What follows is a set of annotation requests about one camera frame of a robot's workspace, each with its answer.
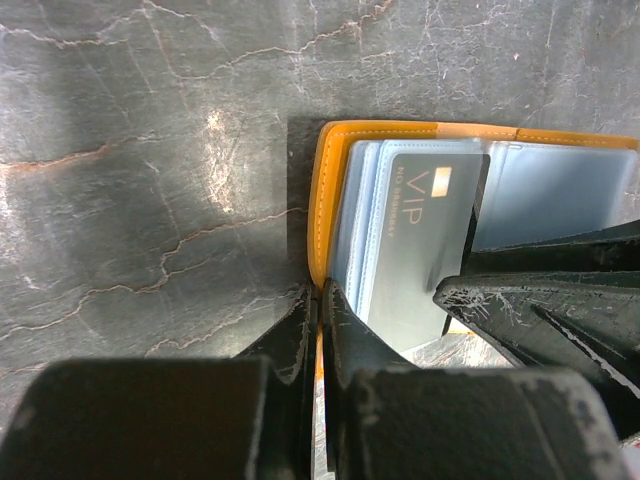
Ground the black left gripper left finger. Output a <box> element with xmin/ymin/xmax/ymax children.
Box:
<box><xmin>1</xmin><ymin>287</ymin><xmax>317</xmax><ymax>479</ymax></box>

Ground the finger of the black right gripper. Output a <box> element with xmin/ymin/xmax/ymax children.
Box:
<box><xmin>434</xmin><ymin>272</ymin><xmax>639</xmax><ymax>440</ymax></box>
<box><xmin>460</xmin><ymin>220</ymin><xmax>639</xmax><ymax>280</ymax></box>

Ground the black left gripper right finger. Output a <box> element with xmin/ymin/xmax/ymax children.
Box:
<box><xmin>322</xmin><ymin>280</ymin><xmax>630</xmax><ymax>479</ymax></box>

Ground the orange leather card holder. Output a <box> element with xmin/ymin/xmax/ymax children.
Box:
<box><xmin>307</xmin><ymin>120</ymin><xmax>639</xmax><ymax>352</ymax></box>

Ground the black VIP credit card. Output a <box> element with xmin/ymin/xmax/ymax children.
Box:
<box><xmin>357</xmin><ymin>146</ymin><xmax>485</xmax><ymax>352</ymax></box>

